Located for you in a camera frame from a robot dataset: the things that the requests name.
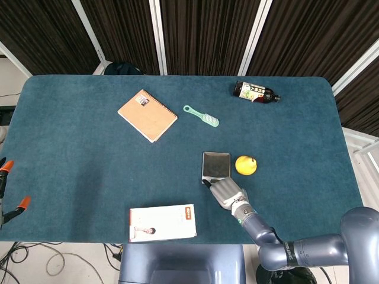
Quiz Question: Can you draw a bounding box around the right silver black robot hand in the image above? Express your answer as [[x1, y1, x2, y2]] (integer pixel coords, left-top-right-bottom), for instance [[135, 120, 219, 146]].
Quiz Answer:
[[203, 176, 249, 211]]

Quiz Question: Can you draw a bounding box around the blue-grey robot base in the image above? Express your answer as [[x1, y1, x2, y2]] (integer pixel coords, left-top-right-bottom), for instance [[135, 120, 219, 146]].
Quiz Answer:
[[118, 244, 246, 284]]

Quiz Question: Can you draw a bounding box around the small digital kitchen scale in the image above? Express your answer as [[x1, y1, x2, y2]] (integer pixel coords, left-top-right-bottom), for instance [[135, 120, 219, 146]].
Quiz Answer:
[[201, 151, 232, 186]]

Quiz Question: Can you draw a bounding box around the white desk lamp box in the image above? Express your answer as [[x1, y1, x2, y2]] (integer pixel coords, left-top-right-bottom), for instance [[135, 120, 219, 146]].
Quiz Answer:
[[129, 204, 198, 243]]

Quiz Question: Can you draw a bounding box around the mint green plastic brush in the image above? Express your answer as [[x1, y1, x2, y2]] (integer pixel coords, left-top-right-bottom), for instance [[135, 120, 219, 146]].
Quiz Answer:
[[182, 105, 220, 128]]

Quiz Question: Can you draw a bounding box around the black trash bin with bag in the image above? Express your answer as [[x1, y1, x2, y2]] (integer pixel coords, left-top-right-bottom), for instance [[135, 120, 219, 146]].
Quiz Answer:
[[256, 263, 317, 284]]

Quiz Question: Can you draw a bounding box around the dark sauce bottle with label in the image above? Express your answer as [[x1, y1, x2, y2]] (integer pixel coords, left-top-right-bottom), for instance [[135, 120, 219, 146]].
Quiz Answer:
[[232, 80, 281, 105]]

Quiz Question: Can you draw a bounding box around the brown spiral notebook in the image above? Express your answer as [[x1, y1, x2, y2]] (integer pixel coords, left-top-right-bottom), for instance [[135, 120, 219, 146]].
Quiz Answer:
[[117, 89, 179, 144]]

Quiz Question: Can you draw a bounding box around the white metal rack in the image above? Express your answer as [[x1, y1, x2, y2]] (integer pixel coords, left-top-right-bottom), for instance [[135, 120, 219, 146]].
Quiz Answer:
[[343, 127, 379, 178]]

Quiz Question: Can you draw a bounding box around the dark brown partition panel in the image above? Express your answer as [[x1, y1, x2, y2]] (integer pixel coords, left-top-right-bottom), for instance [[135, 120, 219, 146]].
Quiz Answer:
[[0, 0, 100, 76], [247, 0, 379, 86], [80, 0, 162, 75], [334, 72, 379, 137], [159, 0, 262, 76]]

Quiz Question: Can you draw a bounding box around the teal table cloth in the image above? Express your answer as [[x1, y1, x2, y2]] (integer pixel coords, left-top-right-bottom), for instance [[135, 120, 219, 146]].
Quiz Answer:
[[0, 75, 364, 245]]

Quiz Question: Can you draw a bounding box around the black bag behind table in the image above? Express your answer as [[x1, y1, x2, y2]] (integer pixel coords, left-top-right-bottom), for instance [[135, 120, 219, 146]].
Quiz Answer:
[[104, 62, 143, 76]]

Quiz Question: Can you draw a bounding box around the black clamp with orange tip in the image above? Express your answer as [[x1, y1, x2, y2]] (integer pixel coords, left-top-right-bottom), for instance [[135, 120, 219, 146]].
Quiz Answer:
[[0, 196, 31, 230], [0, 157, 15, 202]]

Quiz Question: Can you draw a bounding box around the black power plug cable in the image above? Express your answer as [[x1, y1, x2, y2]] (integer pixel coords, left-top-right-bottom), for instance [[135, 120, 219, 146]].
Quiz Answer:
[[102, 243, 124, 270]]

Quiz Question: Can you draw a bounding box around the white partition frame post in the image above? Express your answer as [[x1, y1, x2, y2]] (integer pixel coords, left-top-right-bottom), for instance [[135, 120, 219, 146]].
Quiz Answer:
[[237, 0, 273, 76], [331, 38, 379, 97], [149, 0, 169, 75], [0, 41, 33, 77], [70, 0, 109, 75]]

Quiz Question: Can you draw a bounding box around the grey floor cable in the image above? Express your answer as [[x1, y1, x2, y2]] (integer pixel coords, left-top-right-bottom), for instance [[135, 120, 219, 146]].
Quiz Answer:
[[17, 241, 104, 284]]

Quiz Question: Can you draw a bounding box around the black floor cable bundle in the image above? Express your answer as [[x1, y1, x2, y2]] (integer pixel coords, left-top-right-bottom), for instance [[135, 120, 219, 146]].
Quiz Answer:
[[0, 241, 30, 284]]

